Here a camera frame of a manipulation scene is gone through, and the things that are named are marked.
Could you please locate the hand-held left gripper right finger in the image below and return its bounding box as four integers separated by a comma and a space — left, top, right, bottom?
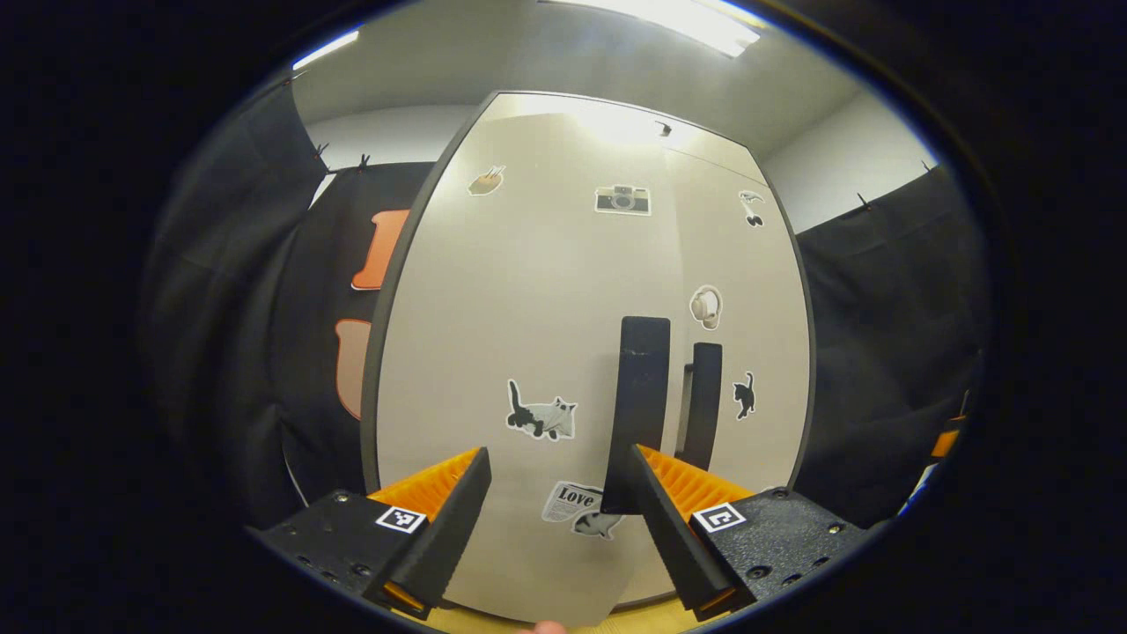
631, 445, 874, 619

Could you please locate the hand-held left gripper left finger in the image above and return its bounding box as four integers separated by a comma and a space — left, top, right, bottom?
251, 446, 492, 617

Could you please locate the white cabinet door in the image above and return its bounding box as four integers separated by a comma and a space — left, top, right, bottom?
374, 110, 686, 617
662, 145, 815, 494

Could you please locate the black backdrop cloth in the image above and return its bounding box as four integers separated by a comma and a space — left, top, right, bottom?
141, 79, 996, 529

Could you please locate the white cabinet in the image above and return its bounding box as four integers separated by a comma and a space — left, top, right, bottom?
359, 91, 818, 617

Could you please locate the white cabinet drawer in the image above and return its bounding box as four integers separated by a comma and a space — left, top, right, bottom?
480, 91, 758, 159

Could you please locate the narrow ceiling light strip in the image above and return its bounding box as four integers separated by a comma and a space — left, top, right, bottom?
291, 29, 362, 71

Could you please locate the black door handle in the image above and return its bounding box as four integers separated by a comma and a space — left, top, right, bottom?
676, 342, 725, 472
601, 315, 672, 516

